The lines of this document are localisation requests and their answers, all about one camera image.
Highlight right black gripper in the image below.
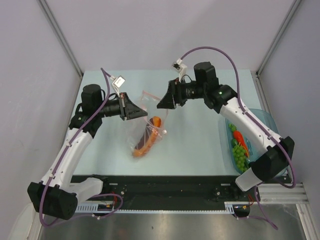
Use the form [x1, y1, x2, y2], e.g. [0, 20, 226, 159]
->
[157, 77, 206, 110]

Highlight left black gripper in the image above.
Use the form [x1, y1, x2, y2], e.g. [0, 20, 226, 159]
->
[95, 92, 147, 120]

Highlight clear zip top bag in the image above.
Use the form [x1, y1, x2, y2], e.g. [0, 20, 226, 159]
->
[125, 91, 169, 160]

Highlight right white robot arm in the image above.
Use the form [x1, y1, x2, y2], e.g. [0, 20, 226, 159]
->
[157, 59, 295, 201]

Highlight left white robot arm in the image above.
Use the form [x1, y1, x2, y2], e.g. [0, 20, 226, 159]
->
[27, 84, 148, 220]

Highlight blue plastic food tray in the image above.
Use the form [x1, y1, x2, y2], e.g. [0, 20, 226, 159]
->
[218, 108, 287, 179]

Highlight red toy carrot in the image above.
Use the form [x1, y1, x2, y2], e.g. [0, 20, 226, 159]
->
[228, 123, 250, 158]

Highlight green toy grapes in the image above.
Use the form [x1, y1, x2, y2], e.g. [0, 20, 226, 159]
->
[231, 138, 249, 174]

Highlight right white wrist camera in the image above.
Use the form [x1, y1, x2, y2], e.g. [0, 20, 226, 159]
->
[171, 58, 188, 81]

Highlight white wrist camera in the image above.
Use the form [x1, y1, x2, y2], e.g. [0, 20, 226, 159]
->
[110, 75, 126, 96]
[171, 58, 188, 81]

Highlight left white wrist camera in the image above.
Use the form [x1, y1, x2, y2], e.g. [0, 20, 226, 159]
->
[110, 75, 126, 96]

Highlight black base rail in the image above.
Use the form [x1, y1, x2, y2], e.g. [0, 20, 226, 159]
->
[71, 174, 293, 217]

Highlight white slotted cable duct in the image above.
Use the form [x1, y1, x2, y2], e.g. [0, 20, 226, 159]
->
[75, 202, 235, 215]

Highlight aluminium frame profile right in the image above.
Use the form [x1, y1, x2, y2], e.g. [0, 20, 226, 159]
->
[252, 69, 320, 240]

